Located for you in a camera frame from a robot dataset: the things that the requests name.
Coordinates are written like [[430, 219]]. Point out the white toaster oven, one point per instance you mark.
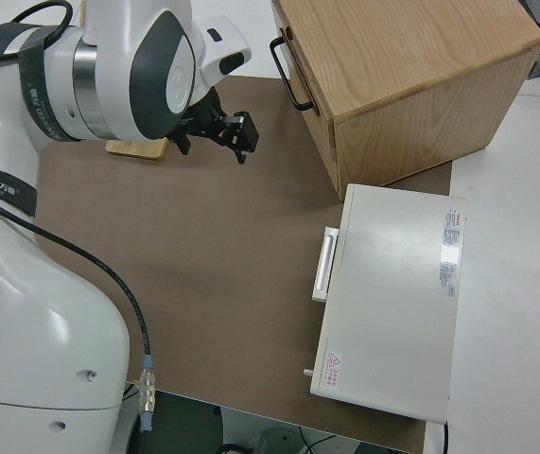
[[392, 302]]

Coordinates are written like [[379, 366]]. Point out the brown table mat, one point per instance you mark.
[[203, 246]]

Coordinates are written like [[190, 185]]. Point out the light wooden cabinet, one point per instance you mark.
[[416, 85]]

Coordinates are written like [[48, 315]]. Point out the wooden mug tree stand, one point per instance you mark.
[[134, 149]]

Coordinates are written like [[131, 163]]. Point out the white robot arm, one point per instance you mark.
[[38, 302]]

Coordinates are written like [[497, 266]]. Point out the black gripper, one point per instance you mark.
[[201, 123]]

